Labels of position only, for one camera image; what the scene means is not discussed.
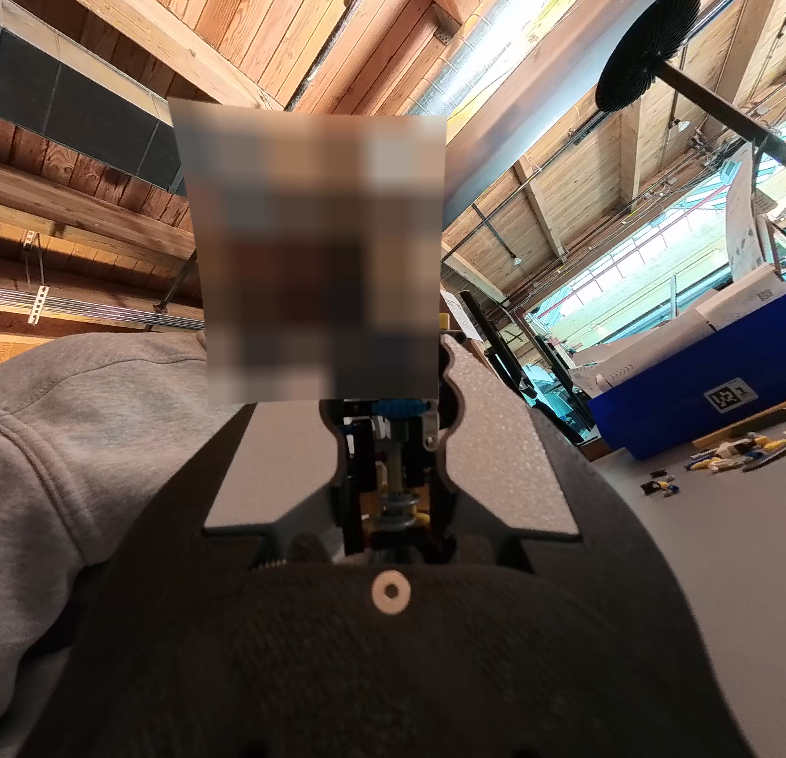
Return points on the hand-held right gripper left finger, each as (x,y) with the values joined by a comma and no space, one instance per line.
(270,463)

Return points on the blue plastic bin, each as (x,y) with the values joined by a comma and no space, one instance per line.
(663,414)

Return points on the black ceiling duct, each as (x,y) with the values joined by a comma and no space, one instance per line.
(62,95)

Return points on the long yellow lego beam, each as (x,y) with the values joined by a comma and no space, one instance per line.
(737,427)

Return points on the black pole with ribbed disc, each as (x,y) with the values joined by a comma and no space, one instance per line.
(645,45)

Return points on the pile of small lego pieces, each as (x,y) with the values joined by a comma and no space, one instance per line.
(731,448)

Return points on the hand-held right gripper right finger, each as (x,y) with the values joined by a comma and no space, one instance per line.
(509,463)

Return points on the propped instruction booklet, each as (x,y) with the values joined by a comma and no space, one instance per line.
(746,218)

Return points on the silver ventilation duct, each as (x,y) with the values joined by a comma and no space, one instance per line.
(485,156)

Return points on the lego technic crane model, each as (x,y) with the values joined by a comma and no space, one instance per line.
(399,463)

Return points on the black metal frame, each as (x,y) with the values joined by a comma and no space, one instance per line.
(489,340)

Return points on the grey hooded sweatshirt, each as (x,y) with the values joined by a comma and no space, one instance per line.
(92,432)

